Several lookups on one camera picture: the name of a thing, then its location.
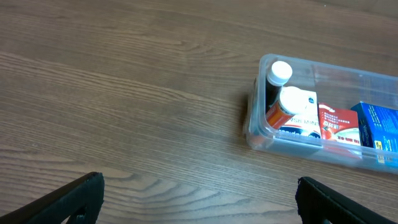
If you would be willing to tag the clear plastic container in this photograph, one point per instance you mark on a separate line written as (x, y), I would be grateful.
(338, 87)

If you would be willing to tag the white box blue trim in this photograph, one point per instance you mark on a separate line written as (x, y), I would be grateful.
(306, 124)

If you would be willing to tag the black bottle white cap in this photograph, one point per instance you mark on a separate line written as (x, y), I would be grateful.
(277, 76)

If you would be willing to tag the red and white box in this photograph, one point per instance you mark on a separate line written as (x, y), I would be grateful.
(340, 125)

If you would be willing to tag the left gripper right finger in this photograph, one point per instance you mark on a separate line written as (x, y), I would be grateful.
(317, 203)

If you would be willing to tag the orange bottle white cap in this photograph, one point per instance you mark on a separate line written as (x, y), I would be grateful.
(290, 101)

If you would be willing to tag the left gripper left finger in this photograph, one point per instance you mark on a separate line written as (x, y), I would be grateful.
(79, 201)

